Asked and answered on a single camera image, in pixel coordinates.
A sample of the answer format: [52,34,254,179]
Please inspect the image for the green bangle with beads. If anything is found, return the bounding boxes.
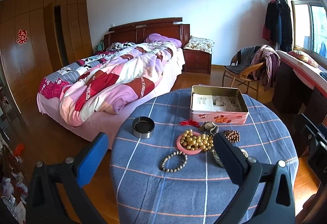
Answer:
[211,149,249,168]

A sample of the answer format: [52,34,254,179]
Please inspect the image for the brown wooden bead bracelet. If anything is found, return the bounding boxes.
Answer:
[224,129,241,143]

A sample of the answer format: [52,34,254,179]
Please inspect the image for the dark grey bead bracelet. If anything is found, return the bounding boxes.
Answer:
[160,150,189,173]

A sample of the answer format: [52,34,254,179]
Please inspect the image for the gold pearl bead necklace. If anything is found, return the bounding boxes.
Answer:
[179,129,215,152]

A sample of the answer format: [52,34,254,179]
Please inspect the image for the pink jade bangle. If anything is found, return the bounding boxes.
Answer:
[176,130,211,155]

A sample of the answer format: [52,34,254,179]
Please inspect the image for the silver wrist watch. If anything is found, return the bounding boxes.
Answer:
[198,122,219,136]

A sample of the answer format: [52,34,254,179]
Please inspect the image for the red string knot charm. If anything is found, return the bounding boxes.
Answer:
[180,119,200,128]

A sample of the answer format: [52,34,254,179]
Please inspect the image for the black round metal lid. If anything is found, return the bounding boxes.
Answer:
[132,117,155,139]

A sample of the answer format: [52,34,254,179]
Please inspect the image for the blue plaid tablecloth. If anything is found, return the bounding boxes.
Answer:
[110,89,299,223]

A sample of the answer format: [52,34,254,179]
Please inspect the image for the pink patchwork quilt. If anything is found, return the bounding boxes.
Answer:
[38,41,185,127]

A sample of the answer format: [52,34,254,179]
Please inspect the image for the pink cookie tin box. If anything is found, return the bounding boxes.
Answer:
[189,85,249,124]

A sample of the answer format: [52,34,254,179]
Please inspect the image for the desk with pink cloth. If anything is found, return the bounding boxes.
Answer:
[272,50,326,124]

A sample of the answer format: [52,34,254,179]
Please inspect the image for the wooden bed with headboard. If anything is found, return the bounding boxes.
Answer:
[37,17,191,149]

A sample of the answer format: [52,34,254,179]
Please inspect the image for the pink clothes on chair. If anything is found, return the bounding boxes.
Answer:
[251,44,280,91]

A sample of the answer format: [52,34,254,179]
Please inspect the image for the wicker chair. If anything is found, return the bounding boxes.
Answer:
[221,46,265,99]

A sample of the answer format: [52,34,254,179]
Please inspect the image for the red double happiness sticker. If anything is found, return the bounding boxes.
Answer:
[16,29,28,46]

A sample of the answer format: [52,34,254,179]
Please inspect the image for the brown wooden wardrobe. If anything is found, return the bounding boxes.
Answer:
[1,0,93,108]

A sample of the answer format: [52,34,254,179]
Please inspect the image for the floral pillow on desk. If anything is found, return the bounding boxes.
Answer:
[288,50,319,68]

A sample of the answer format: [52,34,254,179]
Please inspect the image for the purple pillow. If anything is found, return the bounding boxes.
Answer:
[145,33,182,48]

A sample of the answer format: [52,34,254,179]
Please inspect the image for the dark wood nightstand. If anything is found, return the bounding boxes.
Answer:
[183,50,212,74]

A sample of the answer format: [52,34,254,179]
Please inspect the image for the dark coats on rack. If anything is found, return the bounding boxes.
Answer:
[262,0,293,52]

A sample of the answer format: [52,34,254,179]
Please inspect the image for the floral cushion on nightstand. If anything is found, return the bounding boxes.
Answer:
[184,36,214,54]

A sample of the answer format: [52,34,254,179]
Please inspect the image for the window with white frame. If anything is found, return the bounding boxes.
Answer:
[291,0,326,60]

